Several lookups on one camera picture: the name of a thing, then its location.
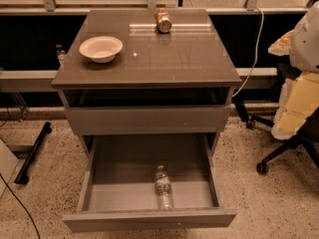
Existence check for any grey drawer cabinet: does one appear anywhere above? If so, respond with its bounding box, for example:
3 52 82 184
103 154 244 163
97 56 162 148
52 9 240 150

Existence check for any black floor cable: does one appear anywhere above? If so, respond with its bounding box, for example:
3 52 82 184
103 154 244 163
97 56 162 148
0 172 42 239

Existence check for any closed grey top drawer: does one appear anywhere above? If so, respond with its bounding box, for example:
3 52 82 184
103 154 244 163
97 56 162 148
65 106 229 135

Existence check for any black floor bar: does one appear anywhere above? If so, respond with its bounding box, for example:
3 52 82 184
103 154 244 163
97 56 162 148
14 121 52 184

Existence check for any open grey middle drawer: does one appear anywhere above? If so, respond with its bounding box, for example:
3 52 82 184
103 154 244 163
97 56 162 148
63 133 235 232

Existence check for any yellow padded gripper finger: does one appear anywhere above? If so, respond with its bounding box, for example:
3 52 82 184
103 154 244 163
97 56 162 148
271 73 319 139

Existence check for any orange soda can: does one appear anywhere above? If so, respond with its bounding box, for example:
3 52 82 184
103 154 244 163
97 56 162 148
155 8 172 33

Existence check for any white hanging cable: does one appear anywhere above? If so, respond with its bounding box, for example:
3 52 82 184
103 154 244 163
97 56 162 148
231 7 265 99

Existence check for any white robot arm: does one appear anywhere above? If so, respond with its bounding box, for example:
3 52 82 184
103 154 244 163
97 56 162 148
268 1 319 139

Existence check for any white paper bowl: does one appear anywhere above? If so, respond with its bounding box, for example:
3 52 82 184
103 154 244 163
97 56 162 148
79 36 123 64

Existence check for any clear plastic water bottle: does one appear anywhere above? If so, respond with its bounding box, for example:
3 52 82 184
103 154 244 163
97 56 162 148
155 165 174 209

